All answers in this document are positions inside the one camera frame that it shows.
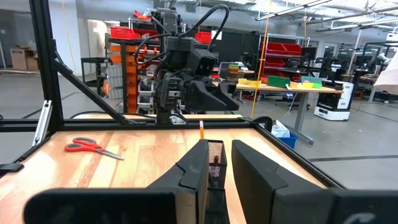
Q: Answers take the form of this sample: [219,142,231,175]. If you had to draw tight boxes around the white printed package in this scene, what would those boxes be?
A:
[271,119,292,139]

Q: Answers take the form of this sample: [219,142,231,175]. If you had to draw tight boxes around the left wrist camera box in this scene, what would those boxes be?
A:
[166,36,218,77]

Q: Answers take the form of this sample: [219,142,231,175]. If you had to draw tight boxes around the black mesh desk organizer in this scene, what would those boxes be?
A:
[203,139,229,224]

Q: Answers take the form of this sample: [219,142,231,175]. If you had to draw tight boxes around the red plastic bin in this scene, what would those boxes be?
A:
[109,26,142,40]

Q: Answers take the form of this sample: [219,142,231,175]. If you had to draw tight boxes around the yellow plastic bin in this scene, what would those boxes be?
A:
[238,78,262,88]

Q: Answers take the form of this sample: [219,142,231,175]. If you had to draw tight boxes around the brown cardboard box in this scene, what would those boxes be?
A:
[9,46,40,71]

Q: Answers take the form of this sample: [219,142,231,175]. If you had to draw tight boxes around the black left camera cable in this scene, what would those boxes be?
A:
[133,3,231,68]

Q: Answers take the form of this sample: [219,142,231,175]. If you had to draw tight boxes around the white shade silver table lamp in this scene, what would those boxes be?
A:
[373,51,398,96]

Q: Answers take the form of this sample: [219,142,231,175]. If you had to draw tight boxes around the green plastic bin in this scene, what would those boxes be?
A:
[266,75,292,89]

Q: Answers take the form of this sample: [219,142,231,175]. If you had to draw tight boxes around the silver frame bracket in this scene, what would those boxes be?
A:
[169,113,188,125]
[32,99,53,147]

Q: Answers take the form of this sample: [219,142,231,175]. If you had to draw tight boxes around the yellow hanging cable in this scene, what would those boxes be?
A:
[249,0,273,119]

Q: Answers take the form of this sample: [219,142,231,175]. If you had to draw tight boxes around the blue plastic bin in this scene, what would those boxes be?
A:
[275,132,299,150]

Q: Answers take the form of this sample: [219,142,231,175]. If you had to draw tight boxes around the wooden table with bins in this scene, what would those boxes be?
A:
[214,82,345,146]

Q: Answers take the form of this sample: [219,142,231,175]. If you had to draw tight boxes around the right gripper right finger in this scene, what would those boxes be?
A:
[231,139,398,224]

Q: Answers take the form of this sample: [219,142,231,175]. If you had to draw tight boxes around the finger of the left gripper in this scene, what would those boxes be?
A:
[216,83,241,112]
[185,80,229,113]

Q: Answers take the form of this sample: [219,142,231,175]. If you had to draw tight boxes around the black aluminium table frame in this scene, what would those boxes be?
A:
[0,0,346,190]

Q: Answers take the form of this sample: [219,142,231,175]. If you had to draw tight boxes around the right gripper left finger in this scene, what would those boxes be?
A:
[23,139,210,224]

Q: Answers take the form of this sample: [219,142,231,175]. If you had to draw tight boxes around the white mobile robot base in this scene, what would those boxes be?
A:
[313,80,354,121]

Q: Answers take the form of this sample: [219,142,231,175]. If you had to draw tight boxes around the orange parts shelf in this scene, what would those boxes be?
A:
[110,43,162,114]

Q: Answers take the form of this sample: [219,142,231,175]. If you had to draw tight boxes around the red handled scissors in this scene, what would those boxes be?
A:
[64,136,125,161]

